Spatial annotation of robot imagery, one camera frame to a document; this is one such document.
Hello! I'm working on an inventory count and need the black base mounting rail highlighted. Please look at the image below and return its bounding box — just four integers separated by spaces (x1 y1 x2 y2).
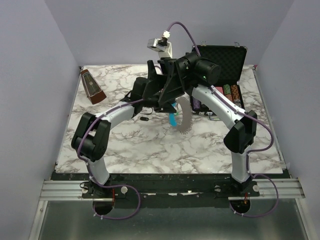
40 172 305 210

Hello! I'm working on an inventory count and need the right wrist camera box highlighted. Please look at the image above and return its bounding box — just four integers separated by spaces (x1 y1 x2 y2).
147 30 173 59

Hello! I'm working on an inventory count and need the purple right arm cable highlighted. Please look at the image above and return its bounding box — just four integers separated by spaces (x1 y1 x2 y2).
166 21 281 218

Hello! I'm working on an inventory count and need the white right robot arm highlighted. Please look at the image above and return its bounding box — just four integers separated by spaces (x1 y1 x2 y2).
142 52 257 196

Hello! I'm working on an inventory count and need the black poker chip case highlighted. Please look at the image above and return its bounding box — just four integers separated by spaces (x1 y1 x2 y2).
197 42 248 108

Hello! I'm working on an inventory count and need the brown wooden metronome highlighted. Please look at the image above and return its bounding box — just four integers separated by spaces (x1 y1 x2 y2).
80 69 107 105

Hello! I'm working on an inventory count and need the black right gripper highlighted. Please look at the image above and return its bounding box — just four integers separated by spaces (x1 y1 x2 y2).
141 52 201 107

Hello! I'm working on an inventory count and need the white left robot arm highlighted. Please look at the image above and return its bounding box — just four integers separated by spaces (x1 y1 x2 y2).
71 75 182 198

